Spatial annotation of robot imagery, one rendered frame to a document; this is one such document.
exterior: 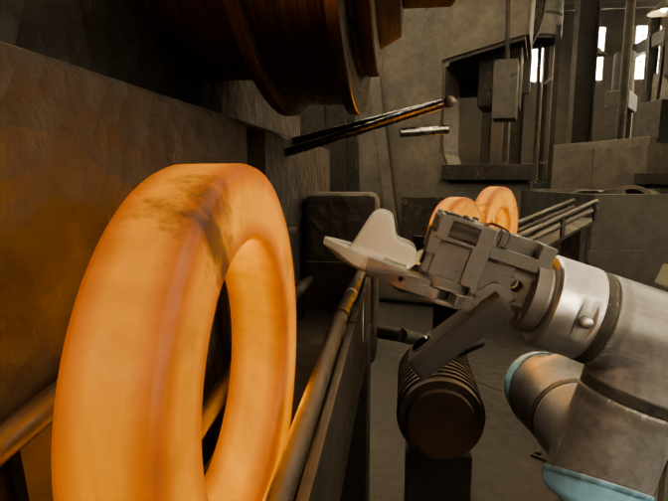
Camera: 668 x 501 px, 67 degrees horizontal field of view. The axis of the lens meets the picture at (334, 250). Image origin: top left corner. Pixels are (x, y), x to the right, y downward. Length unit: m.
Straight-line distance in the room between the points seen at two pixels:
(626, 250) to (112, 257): 2.57
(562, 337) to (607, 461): 0.12
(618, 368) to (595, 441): 0.07
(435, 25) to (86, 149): 3.07
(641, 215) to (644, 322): 2.18
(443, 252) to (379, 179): 2.77
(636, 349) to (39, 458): 0.45
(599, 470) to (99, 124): 0.48
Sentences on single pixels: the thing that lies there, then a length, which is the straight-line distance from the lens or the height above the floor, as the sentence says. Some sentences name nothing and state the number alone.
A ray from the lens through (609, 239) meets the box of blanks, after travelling 2.61.
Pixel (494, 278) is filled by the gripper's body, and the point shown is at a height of 0.73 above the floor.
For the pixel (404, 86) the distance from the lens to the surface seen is 3.23.
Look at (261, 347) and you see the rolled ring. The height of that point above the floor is 0.73.
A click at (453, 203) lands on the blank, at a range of 0.91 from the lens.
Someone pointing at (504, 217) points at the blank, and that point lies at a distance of 1.12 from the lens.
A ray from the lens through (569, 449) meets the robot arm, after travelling 0.56.
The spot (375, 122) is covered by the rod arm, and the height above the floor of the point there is 0.88.
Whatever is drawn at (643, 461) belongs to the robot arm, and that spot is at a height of 0.58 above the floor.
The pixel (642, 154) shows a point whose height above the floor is 0.97.
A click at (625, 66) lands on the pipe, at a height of 2.09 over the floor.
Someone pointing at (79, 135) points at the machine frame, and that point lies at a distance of 0.25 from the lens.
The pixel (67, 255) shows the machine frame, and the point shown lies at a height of 0.79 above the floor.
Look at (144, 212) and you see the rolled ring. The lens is 0.18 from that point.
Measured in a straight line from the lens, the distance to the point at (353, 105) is 0.45.
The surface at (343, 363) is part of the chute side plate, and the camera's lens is 0.35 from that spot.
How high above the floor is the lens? 0.82
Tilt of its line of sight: 8 degrees down
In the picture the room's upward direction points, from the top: straight up
